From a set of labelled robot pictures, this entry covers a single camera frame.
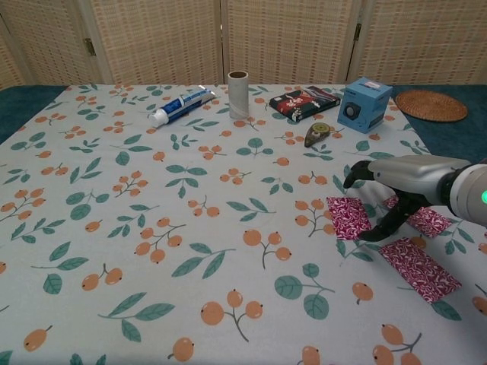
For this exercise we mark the blue and white toothpaste tube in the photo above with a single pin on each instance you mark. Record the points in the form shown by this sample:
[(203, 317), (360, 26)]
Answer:
[(179, 105)]

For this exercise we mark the blue speaker carton box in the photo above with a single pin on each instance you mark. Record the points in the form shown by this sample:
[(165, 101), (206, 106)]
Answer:
[(365, 110)]

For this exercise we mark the silver and black right robot hand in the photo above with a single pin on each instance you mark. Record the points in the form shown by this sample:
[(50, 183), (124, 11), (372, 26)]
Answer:
[(411, 176)]

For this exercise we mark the teal table cover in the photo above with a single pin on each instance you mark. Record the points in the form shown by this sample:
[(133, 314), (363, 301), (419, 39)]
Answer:
[(456, 140)]

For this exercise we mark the brass screen hinge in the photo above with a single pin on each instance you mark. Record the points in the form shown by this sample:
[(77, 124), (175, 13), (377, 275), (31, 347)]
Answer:
[(88, 46), (357, 32)]

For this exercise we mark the dark floral patterned flat box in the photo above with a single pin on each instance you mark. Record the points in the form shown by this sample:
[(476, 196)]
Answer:
[(300, 104)]

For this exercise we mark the olive correction tape dispenser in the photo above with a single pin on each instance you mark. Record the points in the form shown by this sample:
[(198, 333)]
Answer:
[(316, 134)]

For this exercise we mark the fruit and leaf print tablecloth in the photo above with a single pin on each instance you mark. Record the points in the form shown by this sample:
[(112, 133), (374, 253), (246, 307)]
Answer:
[(228, 266)]

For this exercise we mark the woven bamboo screen panel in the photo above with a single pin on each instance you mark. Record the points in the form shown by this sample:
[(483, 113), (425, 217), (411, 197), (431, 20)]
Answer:
[(160, 38), (49, 42), (289, 38), (426, 38), (7, 68)]

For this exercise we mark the cardboard paper roll tube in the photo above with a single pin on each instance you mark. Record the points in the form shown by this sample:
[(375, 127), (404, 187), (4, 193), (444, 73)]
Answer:
[(238, 99)]

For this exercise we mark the round woven rattan coaster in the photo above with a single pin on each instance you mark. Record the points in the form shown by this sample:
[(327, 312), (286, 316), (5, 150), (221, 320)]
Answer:
[(431, 106)]

